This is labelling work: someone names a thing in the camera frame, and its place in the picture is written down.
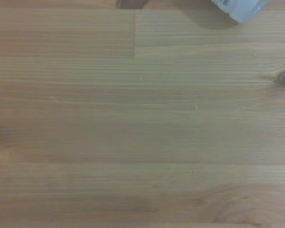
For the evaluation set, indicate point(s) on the white spray can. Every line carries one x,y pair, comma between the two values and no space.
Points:
242,9

